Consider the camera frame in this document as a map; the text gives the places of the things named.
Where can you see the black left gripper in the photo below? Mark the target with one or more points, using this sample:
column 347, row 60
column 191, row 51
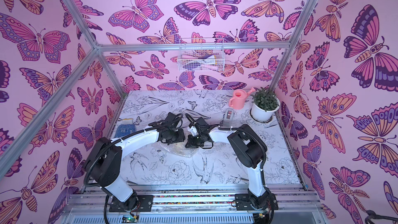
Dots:
column 182, row 137

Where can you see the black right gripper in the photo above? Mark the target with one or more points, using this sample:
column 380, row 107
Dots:
column 197, row 135

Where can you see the clear bubble wrap sheet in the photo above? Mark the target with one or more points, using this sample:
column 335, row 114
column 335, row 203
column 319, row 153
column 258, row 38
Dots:
column 180, row 149

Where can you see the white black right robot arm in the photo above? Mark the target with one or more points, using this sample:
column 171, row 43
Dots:
column 248, row 147

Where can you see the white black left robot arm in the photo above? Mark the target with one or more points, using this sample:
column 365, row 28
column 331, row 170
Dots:
column 103, row 164

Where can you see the blue dotted work glove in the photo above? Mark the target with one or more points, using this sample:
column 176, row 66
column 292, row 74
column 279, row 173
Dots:
column 124, row 127

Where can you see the pink watering can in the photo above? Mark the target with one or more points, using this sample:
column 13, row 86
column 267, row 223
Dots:
column 239, row 98

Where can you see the potted green plant white pot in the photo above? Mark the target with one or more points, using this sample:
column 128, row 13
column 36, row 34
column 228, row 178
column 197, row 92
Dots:
column 265, row 104

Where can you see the green circuit board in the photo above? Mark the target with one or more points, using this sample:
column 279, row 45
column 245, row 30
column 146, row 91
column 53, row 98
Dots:
column 130, row 219

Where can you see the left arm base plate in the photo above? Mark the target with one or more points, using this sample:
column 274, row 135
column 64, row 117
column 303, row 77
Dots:
column 136, row 203

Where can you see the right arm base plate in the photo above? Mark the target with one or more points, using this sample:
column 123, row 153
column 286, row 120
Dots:
column 249, row 202

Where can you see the white wire wall basket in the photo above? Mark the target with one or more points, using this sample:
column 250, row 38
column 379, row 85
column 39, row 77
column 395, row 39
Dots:
column 201, row 54

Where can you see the aluminium cage frame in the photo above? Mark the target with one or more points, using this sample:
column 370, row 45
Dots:
column 49, row 49

